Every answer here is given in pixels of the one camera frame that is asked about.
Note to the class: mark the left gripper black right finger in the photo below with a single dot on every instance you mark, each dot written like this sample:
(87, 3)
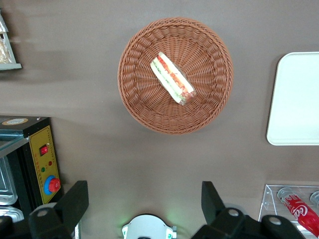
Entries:
(224, 224)

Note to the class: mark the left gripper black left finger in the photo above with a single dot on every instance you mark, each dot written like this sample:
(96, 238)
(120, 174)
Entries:
(62, 214)

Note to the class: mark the clear bag of crackers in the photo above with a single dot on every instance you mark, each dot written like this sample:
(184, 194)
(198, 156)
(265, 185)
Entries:
(3, 52)

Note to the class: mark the triangle sandwich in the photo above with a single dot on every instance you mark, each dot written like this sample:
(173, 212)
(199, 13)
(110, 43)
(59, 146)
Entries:
(172, 78)

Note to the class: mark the clear acrylic bottle rack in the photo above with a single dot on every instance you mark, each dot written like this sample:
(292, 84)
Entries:
(269, 199)

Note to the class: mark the brown round wicker basket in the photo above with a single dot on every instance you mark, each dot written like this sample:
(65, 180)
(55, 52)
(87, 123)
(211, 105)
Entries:
(139, 82)

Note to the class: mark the beige plastic serving tray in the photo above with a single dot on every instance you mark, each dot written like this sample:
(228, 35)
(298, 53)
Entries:
(296, 99)

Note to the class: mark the steel food pan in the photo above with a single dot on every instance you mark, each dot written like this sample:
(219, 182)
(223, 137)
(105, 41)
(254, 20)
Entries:
(6, 181)
(10, 214)

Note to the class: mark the black food warmer yellow panel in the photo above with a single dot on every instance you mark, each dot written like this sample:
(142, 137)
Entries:
(37, 154)

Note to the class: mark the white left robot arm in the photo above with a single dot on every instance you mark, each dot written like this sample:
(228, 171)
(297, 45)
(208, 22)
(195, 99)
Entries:
(147, 226)

